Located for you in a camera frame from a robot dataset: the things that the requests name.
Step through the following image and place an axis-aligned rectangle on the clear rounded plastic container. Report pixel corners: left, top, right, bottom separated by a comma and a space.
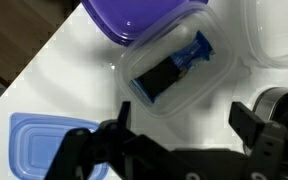
242, 0, 288, 70

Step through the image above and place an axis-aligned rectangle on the purple plastic container lid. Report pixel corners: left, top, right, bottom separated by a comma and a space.
80, 0, 209, 47

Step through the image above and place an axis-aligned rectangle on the black and silver coffee maker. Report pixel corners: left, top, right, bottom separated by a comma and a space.
252, 87, 288, 135

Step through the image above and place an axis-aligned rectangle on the clear rectangular plastic container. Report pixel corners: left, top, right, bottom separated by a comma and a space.
117, 1, 240, 120

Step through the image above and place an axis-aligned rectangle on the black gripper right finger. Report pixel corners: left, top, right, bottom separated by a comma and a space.
228, 101, 288, 180

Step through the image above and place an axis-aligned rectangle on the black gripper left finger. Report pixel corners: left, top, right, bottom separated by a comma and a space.
45, 101, 198, 180

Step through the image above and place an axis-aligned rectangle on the blue snack packet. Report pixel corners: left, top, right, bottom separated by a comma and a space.
130, 30, 217, 105

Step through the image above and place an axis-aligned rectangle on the blue plastic container lid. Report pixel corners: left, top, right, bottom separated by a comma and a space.
9, 112, 110, 180

